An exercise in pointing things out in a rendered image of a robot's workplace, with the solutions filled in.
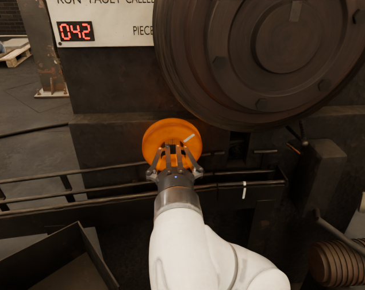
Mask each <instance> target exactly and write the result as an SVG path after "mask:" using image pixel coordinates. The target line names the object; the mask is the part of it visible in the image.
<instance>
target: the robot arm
mask: <svg viewBox="0 0 365 290"><path fill-rule="evenodd" d="M170 154H176V165H177V166H175V167H174V166H171V155H170ZM164 155H165V156H166V168H165V169H163V170H162V171H161V172H160V173H159V174H158V175H157V172H158V169H159V166H160V164H161V161H162V158H163V156H164ZM182 155H183V156H184V158H185V160H186V162H187V164H188V166H189V168H190V169H191V171H192V173H191V172H189V171H188V170H187V169H186V168H184V167H183V162H182ZM146 178H147V181H148V182H151V181H152V180H153V181H155V182H156V185H157V187H158V195H157V196H156V198H155V203H154V219H153V223H154V227H153V231H152V234H151V238H150V243H149V278H150V283H151V290H290V283H289V279H288V278H287V276H286V275H285V274H284V273H283V272H282V271H280V270H279V269H278V268H277V267H276V266H275V265H274V264H273V263H272V262H271V261H270V260H268V259H267V258H265V257H263V256H262V255H260V254H258V253H255V252H253V251H250V250H248V249H246V248H244V247H241V246H239V245H236V244H232V243H229V242H227V241H225V240H223V239H222V238H221V237H219V236H218V235H217V234H216V233H215V232H214V231H213V230H212V229H211V228H210V227H209V226H208V225H205V224H204V222H203V214H202V211H201V206H200V203H199V197H198V195H197V194H196V193H195V191H194V182H195V179H196V178H199V179H202V178H203V168H202V167H200V165H198V164H197V162H196V160H195V159H194V157H193V155H192V153H191V152H190V150H189V148H188V147H187V146H184V147H181V146H180V141H179V140H176V139H170V140H166V141H165V148H161V147H159V148H158V149H157V152H156V154H155V157H154V159H153V162H152V164H151V167H150V168H149V169H148V170H147V171H146Z"/></svg>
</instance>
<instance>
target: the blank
mask: <svg viewBox="0 0 365 290"><path fill-rule="evenodd" d="M170 139H176V140H179V141H181V142H182V143H183V144H184V146H187V147H188V148H189V150H190V152H191V153H192V155H193V157H194V159H195V160H196V161H197V160H198V159H199V157H200V156H201V153H202V140H201V136H200V134H199V132H198V130H197V129H196V127H195V126H193V125H192V124H191V123H190V122H188V121H186V120H183V119H177V118H167V119H162V120H159V121H157V122H156V123H154V124H152V125H151V126H150V127H149V128H148V129H147V130H146V132H145V134H144V136H143V143H142V152H143V156H144V158H145V160H146V161H147V162H148V164H149V165H151V164H152V162H153V159H154V157H155V154H156V152H157V149H158V148H159V147H160V146H161V145H162V143H163V142H165V141H166V140H170ZM184 146H183V147H184ZM170 155H171V166H174V167H175V166H177V165H176V154H170ZM182 162H183V167H184V168H186V169H188V168H189V166H188V164H187V162H186V160H185V158H184V156H183V155H182ZM165 168H166V156H165V155H164V156H163V158H162V161H161V164H160V166H159V169H158V170H160V171H162V170H163V169H165Z"/></svg>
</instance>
